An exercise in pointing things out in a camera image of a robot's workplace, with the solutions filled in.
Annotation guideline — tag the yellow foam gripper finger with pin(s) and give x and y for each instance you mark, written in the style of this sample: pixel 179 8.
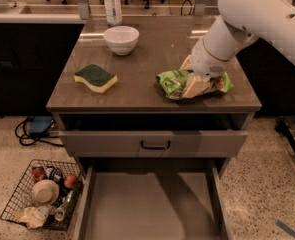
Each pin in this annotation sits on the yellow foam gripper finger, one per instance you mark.
pixel 195 85
pixel 187 65

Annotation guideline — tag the green rice chip bag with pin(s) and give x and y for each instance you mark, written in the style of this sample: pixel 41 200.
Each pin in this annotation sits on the green rice chip bag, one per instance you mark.
pixel 173 83

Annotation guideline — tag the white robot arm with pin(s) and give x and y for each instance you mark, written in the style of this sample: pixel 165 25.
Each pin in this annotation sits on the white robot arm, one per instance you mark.
pixel 240 23

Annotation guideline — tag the white ceramic bowl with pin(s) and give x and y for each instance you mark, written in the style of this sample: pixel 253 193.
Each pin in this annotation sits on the white ceramic bowl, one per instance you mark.
pixel 122 40

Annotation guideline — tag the round wooden bowl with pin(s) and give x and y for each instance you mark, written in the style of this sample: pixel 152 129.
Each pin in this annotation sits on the round wooden bowl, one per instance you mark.
pixel 44 192

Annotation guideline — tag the crumpled beige snack bag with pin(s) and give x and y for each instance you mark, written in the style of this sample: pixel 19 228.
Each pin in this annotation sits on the crumpled beige snack bag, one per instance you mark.
pixel 33 217

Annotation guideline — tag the green and yellow sponge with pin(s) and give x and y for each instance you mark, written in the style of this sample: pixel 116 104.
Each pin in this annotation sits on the green and yellow sponge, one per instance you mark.
pixel 95 78

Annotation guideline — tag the white plastic bottle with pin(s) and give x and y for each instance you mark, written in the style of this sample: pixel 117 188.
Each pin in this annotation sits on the white plastic bottle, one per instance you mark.
pixel 113 12

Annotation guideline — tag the grey metal cabinet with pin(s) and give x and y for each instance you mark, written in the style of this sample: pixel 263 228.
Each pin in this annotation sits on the grey metal cabinet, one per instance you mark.
pixel 137 102

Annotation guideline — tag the lower open grey drawer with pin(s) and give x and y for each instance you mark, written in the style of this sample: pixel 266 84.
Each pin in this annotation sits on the lower open grey drawer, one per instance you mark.
pixel 152 199

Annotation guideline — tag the upper grey drawer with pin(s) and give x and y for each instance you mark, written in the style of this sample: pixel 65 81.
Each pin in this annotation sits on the upper grey drawer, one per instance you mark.
pixel 153 144

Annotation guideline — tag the red apple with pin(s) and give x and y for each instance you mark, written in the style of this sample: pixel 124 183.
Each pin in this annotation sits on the red apple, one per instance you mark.
pixel 70 181

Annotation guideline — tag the blue power box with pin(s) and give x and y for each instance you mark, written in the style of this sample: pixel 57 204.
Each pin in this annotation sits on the blue power box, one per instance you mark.
pixel 40 125

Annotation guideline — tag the blue white snack pack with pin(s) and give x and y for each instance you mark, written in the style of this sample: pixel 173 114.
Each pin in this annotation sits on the blue white snack pack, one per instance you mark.
pixel 54 174

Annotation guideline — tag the red tin can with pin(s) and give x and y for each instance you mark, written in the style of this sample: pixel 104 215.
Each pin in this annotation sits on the red tin can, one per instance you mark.
pixel 38 173

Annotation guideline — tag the clear glass bottle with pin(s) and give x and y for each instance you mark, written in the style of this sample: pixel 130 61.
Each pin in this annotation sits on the clear glass bottle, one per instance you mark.
pixel 61 211

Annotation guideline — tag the black wire basket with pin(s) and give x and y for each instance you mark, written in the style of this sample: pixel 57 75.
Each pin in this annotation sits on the black wire basket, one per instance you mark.
pixel 21 197

